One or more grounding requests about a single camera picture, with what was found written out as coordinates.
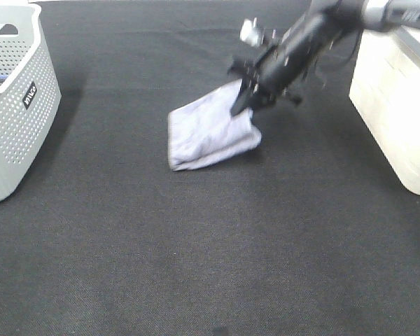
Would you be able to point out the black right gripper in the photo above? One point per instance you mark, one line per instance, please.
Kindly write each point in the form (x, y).
(266, 78)

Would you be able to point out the lavender towel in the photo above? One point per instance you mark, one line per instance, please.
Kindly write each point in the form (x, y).
(203, 132)

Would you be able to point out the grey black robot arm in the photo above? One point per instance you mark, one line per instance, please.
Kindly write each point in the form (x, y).
(358, 16)

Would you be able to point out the white plastic storage bin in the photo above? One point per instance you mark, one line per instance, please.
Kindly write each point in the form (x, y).
(385, 90)

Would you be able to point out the black table mat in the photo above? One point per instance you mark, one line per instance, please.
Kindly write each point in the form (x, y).
(311, 233)

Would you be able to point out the grey perforated laundry basket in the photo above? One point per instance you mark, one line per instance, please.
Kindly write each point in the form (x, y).
(30, 96)

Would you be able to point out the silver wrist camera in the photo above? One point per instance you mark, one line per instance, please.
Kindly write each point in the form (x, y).
(251, 34)

